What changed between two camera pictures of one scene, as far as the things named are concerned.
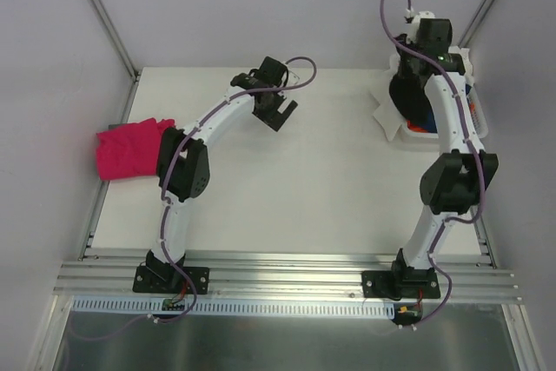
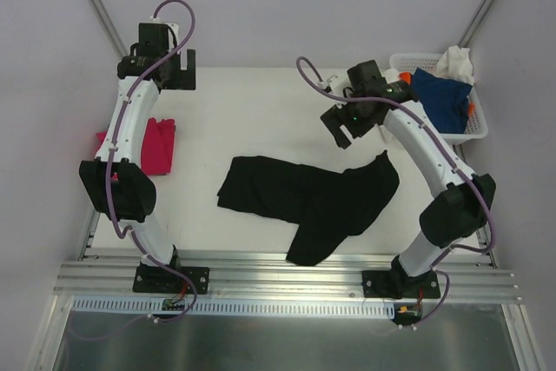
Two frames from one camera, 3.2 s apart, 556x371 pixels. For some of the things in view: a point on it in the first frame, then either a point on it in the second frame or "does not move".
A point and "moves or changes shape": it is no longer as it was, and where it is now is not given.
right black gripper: x=408 y=96 to x=340 y=123
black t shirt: x=409 y=96 moves or changes shape
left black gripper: x=273 y=109 to x=181 y=80
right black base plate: x=400 y=284 does not move
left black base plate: x=171 y=280 does not move
